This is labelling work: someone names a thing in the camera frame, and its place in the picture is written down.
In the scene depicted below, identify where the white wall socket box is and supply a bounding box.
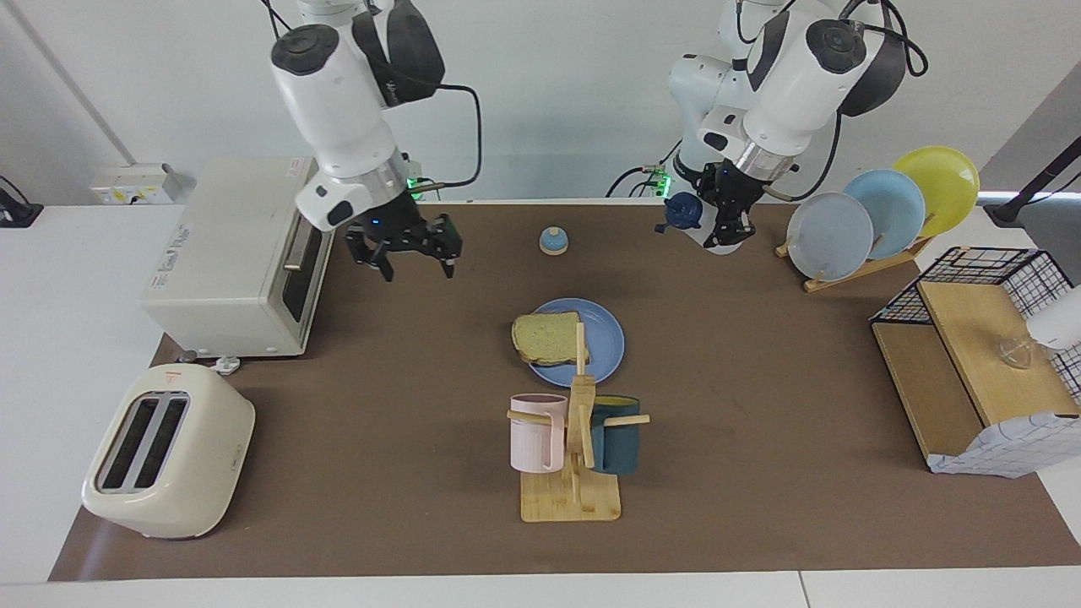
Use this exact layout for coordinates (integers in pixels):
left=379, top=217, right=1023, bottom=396
left=89, top=163, right=195, bottom=205

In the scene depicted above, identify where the yellow round plate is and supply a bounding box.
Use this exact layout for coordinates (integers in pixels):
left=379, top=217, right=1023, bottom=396
left=891, top=146, right=981, bottom=240

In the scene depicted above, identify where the white seasoning bottle navy cap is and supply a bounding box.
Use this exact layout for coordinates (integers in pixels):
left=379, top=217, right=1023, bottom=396
left=655, top=193, right=752, bottom=256

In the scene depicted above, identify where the wooden mug rack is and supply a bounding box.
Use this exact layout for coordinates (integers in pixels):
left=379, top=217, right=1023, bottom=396
left=507, top=323, right=651, bottom=523

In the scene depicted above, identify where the cream two-slot toaster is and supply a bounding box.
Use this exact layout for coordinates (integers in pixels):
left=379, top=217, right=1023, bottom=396
left=82, top=363, right=256, bottom=540

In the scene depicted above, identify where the white checkered cloth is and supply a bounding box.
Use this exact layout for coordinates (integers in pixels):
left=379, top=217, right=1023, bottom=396
left=926, top=411, right=1081, bottom=480

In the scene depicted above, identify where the pink ribbed mug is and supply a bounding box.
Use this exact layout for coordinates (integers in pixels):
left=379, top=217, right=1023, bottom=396
left=509, top=394, right=569, bottom=474

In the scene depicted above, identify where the white toaster oven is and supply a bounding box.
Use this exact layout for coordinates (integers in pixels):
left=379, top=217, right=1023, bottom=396
left=139, top=156, right=339, bottom=357

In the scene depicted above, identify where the black base cable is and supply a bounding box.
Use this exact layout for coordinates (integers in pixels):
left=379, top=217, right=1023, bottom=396
left=606, top=139, right=676, bottom=199

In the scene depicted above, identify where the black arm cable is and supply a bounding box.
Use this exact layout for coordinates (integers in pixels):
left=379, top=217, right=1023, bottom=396
left=405, top=83, right=483, bottom=191
left=735, top=0, right=930, bottom=204

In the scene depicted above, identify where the brown table mat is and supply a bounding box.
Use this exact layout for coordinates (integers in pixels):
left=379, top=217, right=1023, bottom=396
left=48, top=203, right=1081, bottom=582

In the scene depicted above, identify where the teal mug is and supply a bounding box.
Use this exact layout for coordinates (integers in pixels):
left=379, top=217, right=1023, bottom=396
left=589, top=395, right=641, bottom=474

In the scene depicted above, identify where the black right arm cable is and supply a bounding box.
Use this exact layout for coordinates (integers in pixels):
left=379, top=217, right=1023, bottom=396
left=405, top=83, right=483, bottom=191

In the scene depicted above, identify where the wooden shelf box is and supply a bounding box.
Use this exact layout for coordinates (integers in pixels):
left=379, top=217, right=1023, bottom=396
left=872, top=280, right=1081, bottom=461

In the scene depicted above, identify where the white cylindrical object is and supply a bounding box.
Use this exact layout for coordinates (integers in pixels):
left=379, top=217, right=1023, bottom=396
left=1026, top=285, right=1081, bottom=351

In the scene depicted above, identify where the black wire basket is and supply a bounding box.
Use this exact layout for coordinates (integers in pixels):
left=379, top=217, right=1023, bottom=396
left=870, top=247, right=1081, bottom=398

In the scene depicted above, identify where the light blue round plate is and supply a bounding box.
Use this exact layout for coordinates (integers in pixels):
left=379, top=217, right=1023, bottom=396
left=845, top=169, right=927, bottom=261

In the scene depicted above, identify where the black clamp mount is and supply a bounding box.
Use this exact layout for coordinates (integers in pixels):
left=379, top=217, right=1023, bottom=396
left=0, top=176, right=43, bottom=229

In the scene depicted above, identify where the grey round plate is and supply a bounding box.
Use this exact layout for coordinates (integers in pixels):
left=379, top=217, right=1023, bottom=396
left=787, top=193, right=874, bottom=282

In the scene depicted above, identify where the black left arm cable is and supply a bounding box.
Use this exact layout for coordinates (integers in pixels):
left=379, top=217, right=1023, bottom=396
left=735, top=0, right=930, bottom=204

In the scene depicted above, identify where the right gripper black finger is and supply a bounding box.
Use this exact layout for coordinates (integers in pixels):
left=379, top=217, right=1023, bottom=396
left=344, top=230, right=396, bottom=282
left=422, top=214, right=463, bottom=280

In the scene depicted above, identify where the wooden plate rack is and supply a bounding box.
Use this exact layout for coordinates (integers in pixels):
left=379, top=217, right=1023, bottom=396
left=775, top=236, right=934, bottom=293

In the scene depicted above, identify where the clear glass cup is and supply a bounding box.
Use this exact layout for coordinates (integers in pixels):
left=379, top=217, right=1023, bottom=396
left=997, top=336, right=1035, bottom=371

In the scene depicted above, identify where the toasted bread slice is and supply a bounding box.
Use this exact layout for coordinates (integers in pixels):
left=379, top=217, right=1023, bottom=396
left=511, top=312, right=589, bottom=366

